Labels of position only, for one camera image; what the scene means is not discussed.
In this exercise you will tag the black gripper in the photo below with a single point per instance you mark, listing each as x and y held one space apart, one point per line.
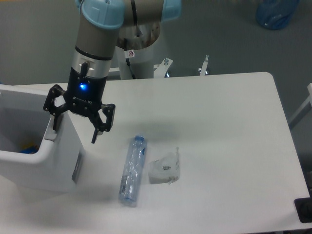
83 97

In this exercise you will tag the white trash can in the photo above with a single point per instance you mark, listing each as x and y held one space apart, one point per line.
32 154

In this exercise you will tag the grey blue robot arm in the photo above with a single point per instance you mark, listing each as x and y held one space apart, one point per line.
99 28

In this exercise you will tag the crushed clear plastic bottle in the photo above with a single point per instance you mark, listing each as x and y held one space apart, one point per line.
132 172

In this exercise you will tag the crumpled clear plastic bag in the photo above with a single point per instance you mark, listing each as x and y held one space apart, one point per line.
166 169

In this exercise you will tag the metal levelling bolt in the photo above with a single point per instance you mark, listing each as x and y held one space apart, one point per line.
204 70

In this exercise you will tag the black device at table edge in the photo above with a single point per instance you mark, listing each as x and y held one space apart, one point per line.
304 209

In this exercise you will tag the white base bracket left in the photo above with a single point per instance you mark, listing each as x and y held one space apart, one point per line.
114 74

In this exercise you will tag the white base bracket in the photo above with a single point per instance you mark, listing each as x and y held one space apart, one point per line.
114 74
162 70

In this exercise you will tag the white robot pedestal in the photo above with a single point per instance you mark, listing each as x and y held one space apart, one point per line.
135 50

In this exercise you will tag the white base bracket right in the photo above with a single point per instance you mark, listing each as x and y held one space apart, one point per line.
162 70

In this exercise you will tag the white frame at right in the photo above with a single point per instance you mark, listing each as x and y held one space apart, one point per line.
302 110

